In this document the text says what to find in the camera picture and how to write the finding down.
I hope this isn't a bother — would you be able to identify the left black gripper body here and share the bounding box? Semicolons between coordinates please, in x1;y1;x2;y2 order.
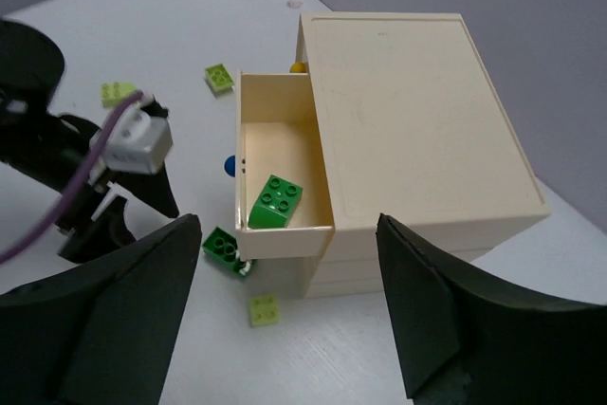
0;110;138;264

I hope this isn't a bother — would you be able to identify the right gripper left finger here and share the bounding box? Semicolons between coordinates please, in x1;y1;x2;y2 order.
1;214;201;404

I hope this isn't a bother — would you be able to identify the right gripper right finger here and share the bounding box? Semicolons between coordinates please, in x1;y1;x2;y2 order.
377;214;606;404

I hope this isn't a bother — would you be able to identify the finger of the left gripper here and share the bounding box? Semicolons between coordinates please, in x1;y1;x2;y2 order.
115;166;179;218

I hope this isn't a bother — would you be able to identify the dark green square lego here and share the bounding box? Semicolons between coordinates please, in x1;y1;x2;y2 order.
248;175;303;230

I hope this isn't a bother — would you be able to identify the blue knob drawer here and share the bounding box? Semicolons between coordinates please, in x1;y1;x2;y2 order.
235;73;334;260

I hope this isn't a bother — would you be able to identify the yellow knob drawer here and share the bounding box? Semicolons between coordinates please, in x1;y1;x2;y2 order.
289;52;308;74

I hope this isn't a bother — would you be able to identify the cream drawer cabinet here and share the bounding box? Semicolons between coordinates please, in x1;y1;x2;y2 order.
296;12;550;298

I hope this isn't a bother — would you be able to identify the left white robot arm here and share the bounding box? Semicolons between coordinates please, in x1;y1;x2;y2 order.
1;19;179;264

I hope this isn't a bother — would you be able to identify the dark green long lego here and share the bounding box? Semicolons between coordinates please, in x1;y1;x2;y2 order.
202;227;254;278

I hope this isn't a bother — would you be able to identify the lime curved lego brick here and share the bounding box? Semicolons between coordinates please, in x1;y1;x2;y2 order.
101;82;137;109

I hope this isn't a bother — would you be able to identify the lime printed lego brick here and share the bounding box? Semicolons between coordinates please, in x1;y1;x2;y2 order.
205;64;234;93

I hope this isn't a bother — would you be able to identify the pale lime square lego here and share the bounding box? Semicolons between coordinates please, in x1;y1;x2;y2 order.
248;294;280;327

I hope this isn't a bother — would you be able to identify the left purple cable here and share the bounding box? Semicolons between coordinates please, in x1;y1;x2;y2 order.
0;90;148;265

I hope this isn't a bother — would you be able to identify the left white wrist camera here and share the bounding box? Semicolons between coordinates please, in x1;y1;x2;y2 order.
89;91;173;175

